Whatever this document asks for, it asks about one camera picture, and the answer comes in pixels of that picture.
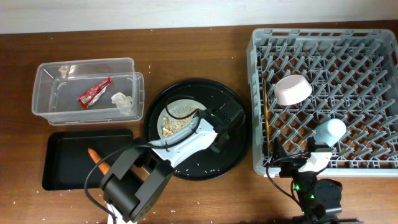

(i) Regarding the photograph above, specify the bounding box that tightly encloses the blue plastic cup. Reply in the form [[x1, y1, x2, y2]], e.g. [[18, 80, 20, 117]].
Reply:
[[313, 119, 346, 147]]

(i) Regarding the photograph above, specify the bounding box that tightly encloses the wooden chopstick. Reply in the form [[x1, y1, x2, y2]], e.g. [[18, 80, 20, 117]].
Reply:
[[263, 81, 271, 149]]

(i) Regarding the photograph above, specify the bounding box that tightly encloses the grey plate with leftovers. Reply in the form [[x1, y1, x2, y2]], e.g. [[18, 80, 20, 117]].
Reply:
[[157, 98, 208, 140]]

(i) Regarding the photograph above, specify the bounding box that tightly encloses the pink white bowl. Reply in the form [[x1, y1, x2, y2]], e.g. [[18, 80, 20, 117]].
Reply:
[[274, 75, 313, 106]]

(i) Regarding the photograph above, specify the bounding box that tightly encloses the white tissue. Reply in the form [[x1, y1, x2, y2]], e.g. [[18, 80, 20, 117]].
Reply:
[[111, 92, 132, 115]]

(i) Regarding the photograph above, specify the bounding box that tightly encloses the orange carrot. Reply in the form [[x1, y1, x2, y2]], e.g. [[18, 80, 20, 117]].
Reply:
[[88, 148, 111, 175]]

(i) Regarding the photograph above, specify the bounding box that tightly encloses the red snack wrapper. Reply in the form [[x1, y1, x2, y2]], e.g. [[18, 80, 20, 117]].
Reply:
[[77, 77, 112, 110]]

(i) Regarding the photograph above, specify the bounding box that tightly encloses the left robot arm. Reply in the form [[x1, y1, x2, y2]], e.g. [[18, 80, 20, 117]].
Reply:
[[97, 114, 247, 223]]

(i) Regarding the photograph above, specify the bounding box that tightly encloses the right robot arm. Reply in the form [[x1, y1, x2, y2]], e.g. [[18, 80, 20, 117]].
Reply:
[[269, 137, 343, 223]]

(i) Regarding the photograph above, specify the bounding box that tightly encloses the grey dishwasher rack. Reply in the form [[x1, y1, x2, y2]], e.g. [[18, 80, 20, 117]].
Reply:
[[246, 29, 397, 177]]

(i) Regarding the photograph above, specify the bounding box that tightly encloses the round black serving tray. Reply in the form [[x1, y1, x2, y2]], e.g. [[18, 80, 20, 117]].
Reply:
[[144, 79, 251, 181]]

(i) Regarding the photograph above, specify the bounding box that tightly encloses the clear plastic bin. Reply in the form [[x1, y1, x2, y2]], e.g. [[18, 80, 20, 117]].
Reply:
[[32, 58, 145, 126]]

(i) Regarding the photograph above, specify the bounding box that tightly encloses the black rectangular tray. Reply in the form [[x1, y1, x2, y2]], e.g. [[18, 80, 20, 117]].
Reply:
[[42, 129, 134, 191]]

